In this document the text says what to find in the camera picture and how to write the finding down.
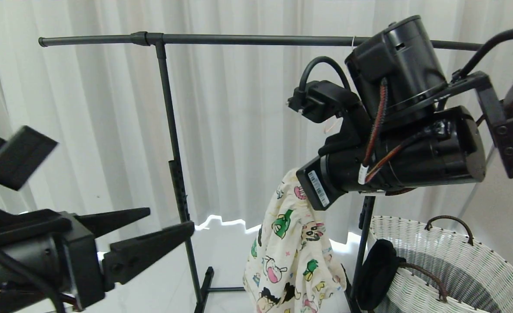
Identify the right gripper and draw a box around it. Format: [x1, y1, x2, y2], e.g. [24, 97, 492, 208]
[296, 107, 486, 211]

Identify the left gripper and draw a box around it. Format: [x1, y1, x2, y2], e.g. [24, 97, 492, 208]
[0, 208, 195, 313]

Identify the cream printed garment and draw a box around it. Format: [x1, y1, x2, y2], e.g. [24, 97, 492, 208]
[243, 169, 348, 313]

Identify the white laundry basket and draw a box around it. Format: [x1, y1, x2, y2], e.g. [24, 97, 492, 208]
[361, 215, 513, 313]

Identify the black clothes rack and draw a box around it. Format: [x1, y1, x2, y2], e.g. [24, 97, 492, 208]
[38, 31, 485, 313]

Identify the black garment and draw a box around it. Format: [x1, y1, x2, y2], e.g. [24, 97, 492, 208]
[354, 239, 407, 311]

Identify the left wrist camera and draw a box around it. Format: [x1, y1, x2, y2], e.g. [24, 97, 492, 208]
[0, 126, 59, 192]

